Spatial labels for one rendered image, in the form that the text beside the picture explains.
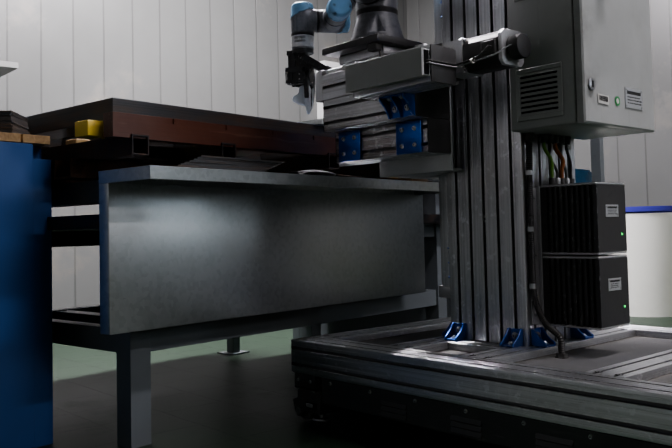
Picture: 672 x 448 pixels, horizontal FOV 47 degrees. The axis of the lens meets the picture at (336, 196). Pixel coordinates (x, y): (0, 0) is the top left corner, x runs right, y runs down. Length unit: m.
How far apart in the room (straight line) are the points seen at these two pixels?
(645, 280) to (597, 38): 2.90
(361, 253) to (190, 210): 0.71
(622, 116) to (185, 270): 1.14
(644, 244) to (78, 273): 3.35
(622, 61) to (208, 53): 3.96
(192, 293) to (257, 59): 3.98
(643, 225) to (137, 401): 3.30
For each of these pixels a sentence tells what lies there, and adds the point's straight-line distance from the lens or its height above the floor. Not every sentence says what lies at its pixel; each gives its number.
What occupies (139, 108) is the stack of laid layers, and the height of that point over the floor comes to 0.85.
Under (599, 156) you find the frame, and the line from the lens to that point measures 3.48.
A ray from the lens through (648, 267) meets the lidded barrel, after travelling 4.69.
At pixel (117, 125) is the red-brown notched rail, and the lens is 1.93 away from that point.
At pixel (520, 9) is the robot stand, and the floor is 1.06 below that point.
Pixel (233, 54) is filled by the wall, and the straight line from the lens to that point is 5.72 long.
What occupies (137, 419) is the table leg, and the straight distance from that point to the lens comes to 2.06.
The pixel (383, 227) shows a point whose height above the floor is 0.53.
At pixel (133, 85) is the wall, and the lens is 5.26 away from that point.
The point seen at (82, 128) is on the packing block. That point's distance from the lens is 2.01.
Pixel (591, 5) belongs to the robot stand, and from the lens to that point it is 1.95.
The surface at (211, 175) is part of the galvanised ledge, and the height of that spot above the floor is 0.66.
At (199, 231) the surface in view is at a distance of 2.01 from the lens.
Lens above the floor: 0.53
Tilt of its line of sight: 3 degrees up
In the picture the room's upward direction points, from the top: 1 degrees counter-clockwise
